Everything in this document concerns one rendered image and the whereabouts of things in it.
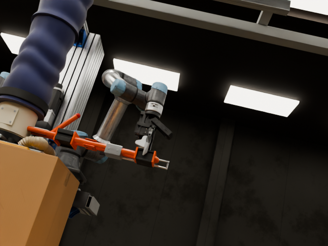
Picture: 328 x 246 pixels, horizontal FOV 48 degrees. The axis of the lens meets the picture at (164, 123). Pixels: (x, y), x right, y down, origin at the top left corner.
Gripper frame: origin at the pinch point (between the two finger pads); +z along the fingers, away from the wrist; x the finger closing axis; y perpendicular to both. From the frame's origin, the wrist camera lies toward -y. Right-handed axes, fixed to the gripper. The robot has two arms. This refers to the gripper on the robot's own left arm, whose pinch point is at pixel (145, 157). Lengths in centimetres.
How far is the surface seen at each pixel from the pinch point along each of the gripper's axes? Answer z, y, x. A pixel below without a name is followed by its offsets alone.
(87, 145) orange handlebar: 1.4, 24.6, 3.4
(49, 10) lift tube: -55, 60, 12
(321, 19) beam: -280, -135, -208
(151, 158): 1.1, -2.9, 3.5
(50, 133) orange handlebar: 0.2, 41.5, 3.3
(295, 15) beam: -277, -104, -207
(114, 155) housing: 3.0, 12.5, 2.0
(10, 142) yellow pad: 10, 53, 11
